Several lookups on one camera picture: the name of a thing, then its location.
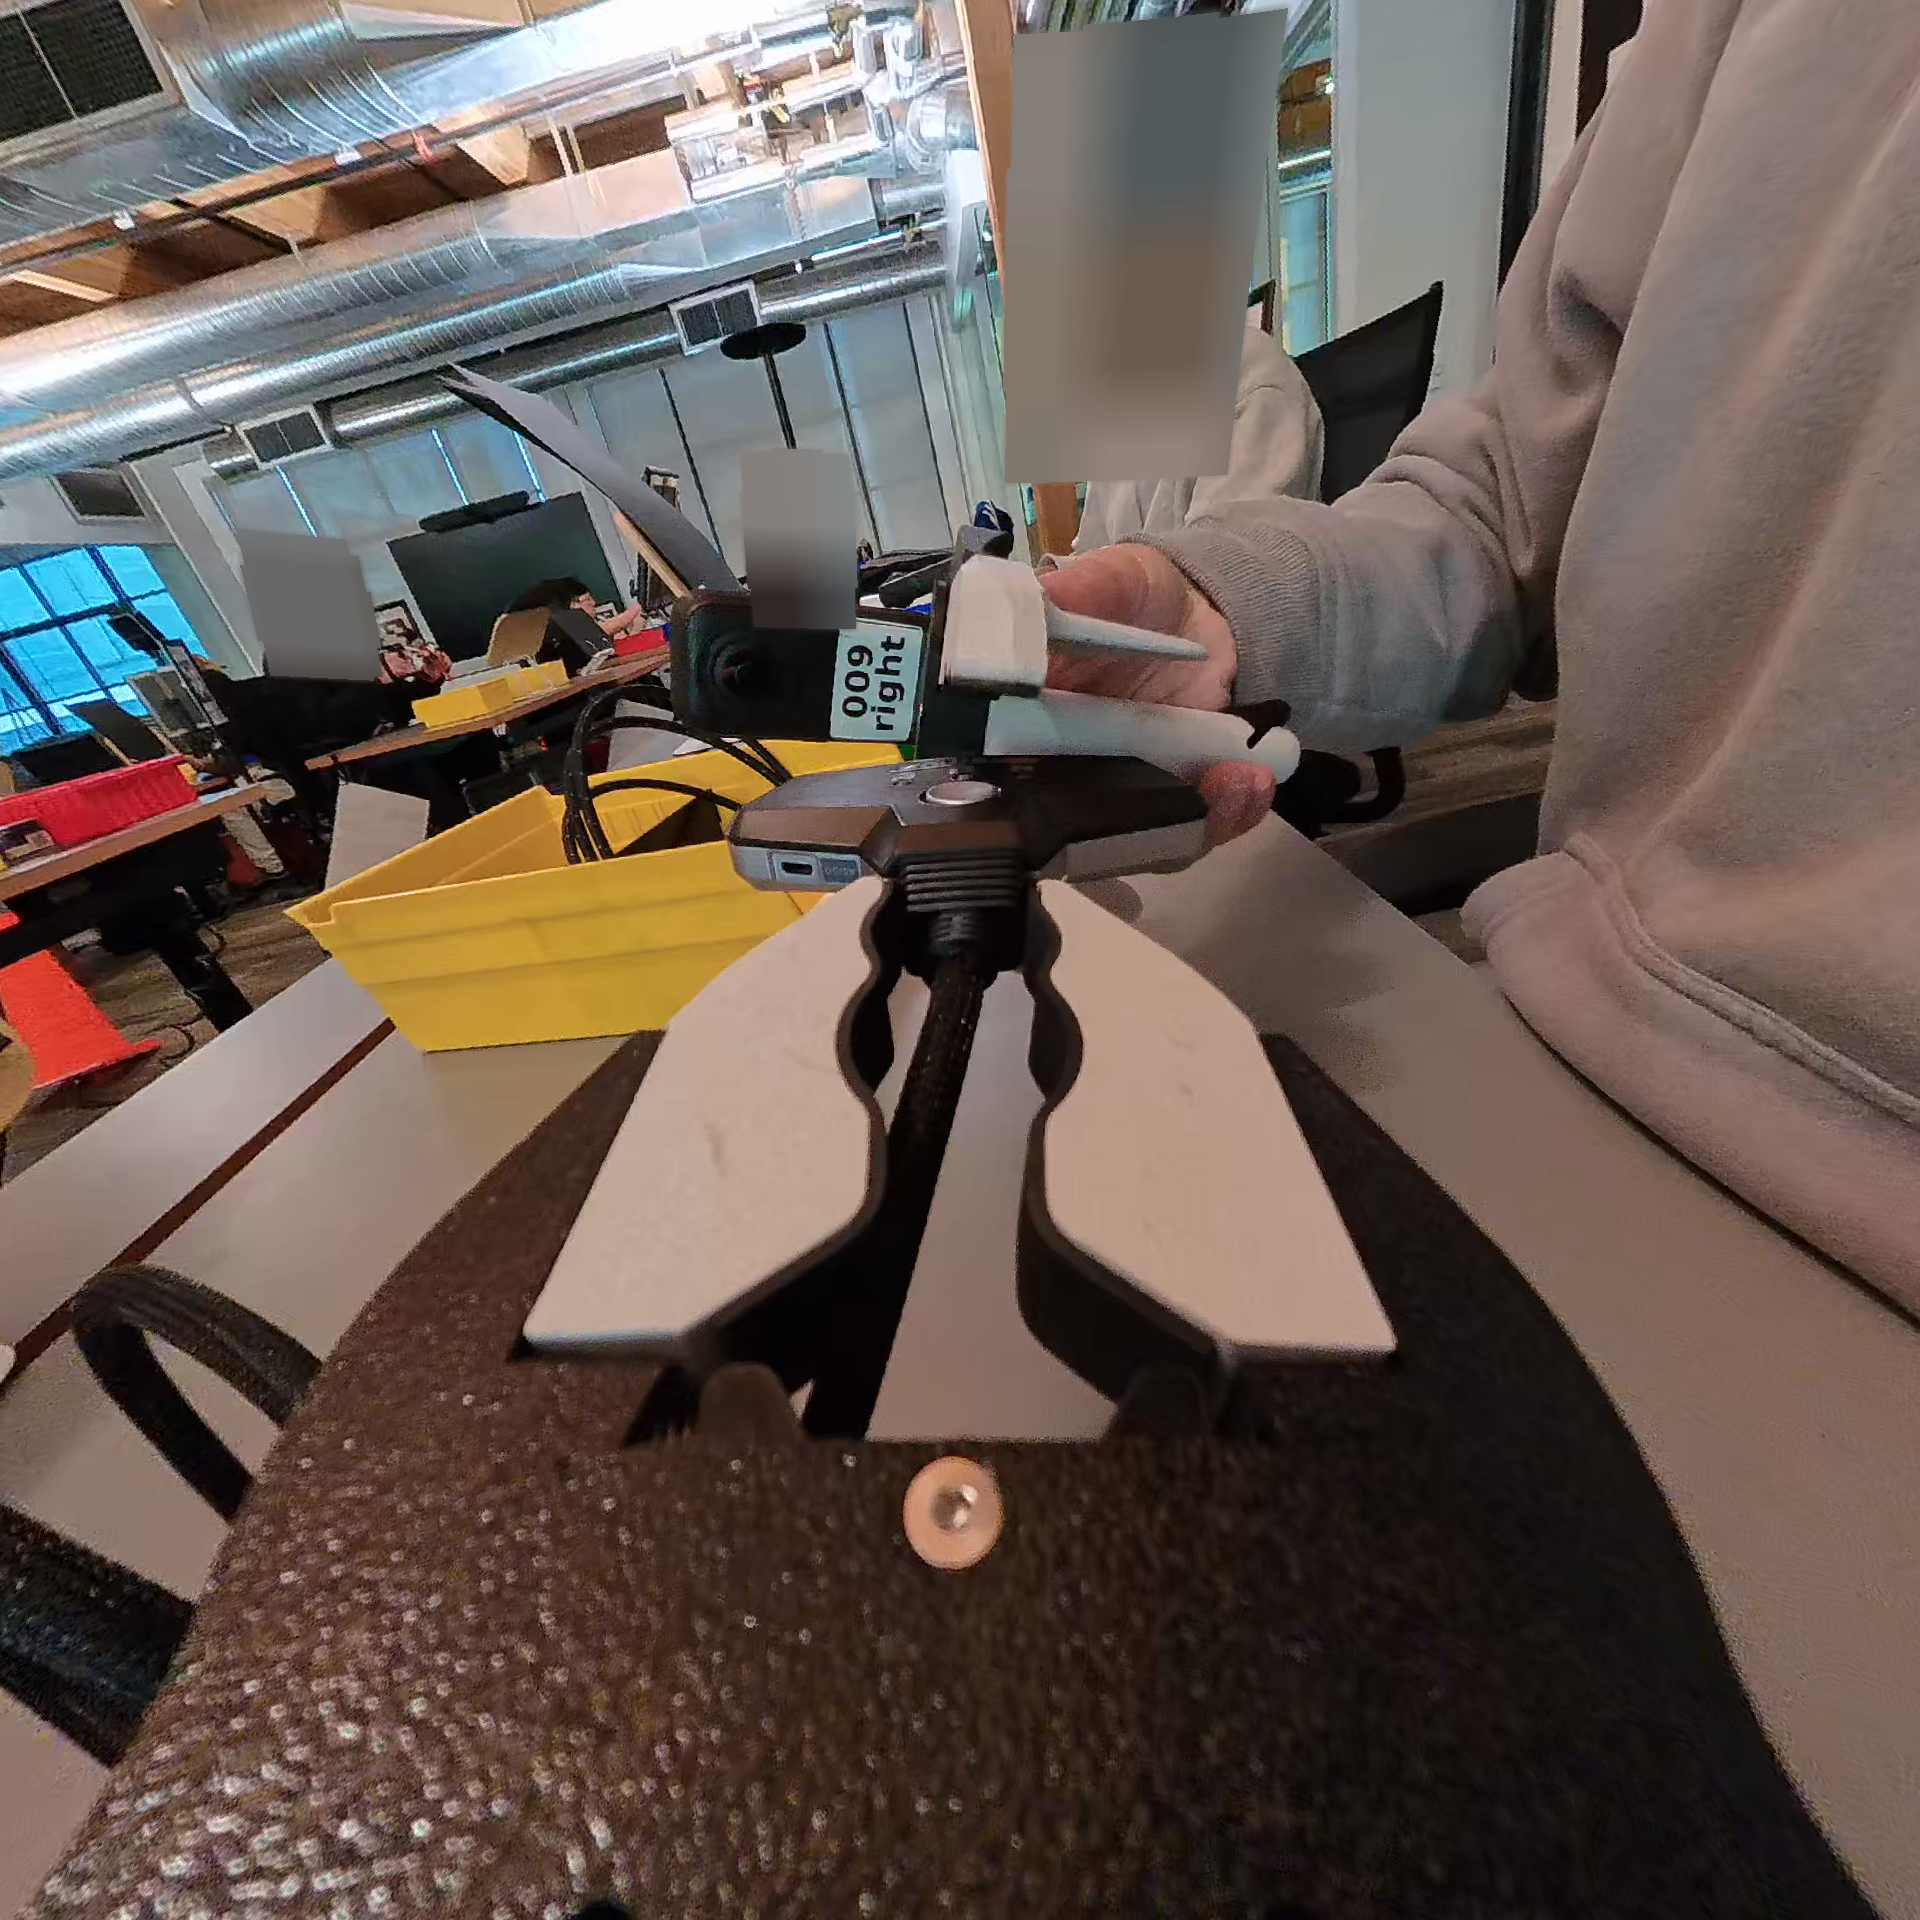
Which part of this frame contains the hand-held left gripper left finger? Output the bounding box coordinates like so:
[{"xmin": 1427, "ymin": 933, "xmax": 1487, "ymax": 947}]
[{"xmin": 520, "ymin": 873, "xmax": 895, "ymax": 1353}]

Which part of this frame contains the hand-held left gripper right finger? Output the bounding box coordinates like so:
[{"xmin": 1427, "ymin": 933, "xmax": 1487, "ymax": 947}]
[{"xmin": 1019, "ymin": 878, "xmax": 1402, "ymax": 1365}]

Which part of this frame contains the black braided usb cable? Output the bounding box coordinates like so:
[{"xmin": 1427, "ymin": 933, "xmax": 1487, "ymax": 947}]
[{"xmin": 561, "ymin": 702, "xmax": 793, "ymax": 865}]

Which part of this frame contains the thick braided hub cable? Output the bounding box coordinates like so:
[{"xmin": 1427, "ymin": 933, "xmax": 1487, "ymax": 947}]
[{"xmin": 0, "ymin": 915, "xmax": 1004, "ymax": 1769}]

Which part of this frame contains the yellow plastic bin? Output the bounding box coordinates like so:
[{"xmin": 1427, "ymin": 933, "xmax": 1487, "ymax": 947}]
[
  {"xmin": 285, "ymin": 744, "xmax": 903, "ymax": 1056},
  {"xmin": 412, "ymin": 671, "xmax": 579, "ymax": 728}
]

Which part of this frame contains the grey usb hub with button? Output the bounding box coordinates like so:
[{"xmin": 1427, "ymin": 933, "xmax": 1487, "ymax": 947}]
[{"xmin": 728, "ymin": 756, "xmax": 1213, "ymax": 940}]

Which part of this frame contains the person's right forearm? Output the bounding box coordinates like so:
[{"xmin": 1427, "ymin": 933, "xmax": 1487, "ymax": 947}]
[{"xmin": 1154, "ymin": 382, "xmax": 1594, "ymax": 751}]

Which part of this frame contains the person's right hand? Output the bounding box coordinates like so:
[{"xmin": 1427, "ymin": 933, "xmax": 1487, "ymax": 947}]
[{"xmin": 1041, "ymin": 537, "xmax": 1281, "ymax": 851}]

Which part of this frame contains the dark tilted display board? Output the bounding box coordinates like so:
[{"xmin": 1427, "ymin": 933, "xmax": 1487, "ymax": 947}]
[{"xmin": 441, "ymin": 364, "xmax": 747, "ymax": 601}]

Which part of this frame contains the black floor lamp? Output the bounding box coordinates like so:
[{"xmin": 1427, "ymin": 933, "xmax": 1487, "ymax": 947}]
[{"xmin": 721, "ymin": 318, "xmax": 811, "ymax": 453}]

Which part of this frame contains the red plastic bin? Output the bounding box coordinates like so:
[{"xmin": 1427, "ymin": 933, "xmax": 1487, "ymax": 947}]
[{"xmin": 0, "ymin": 756, "xmax": 203, "ymax": 864}]

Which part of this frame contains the blue lit window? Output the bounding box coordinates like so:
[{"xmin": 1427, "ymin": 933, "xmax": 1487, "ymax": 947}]
[{"xmin": 0, "ymin": 544, "xmax": 213, "ymax": 751}]

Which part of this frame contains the orange traffic cone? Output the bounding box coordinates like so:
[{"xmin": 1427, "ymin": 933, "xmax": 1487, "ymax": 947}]
[{"xmin": 0, "ymin": 948, "xmax": 163, "ymax": 1093}]

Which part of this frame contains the black office chair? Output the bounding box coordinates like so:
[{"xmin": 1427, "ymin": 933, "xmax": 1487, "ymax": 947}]
[{"xmin": 1293, "ymin": 280, "xmax": 1444, "ymax": 465}]

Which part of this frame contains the person's grey hoodie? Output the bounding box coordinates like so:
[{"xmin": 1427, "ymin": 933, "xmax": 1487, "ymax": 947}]
[{"xmin": 1464, "ymin": 0, "xmax": 1920, "ymax": 1309}]

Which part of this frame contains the black wall screen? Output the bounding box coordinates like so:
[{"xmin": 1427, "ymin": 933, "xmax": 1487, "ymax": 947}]
[{"xmin": 387, "ymin": 492, "xmax": 620, "ymax": 662}]

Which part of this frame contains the silver ventilation duct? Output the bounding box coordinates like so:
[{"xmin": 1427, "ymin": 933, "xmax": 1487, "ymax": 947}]
[
  {"xmin": 0, "ymin": 193, "xmax": 963, "ymax": 430},
  {"xmin": 0, "ymin": 0, "xmax": 932, "ymax": 241}
]

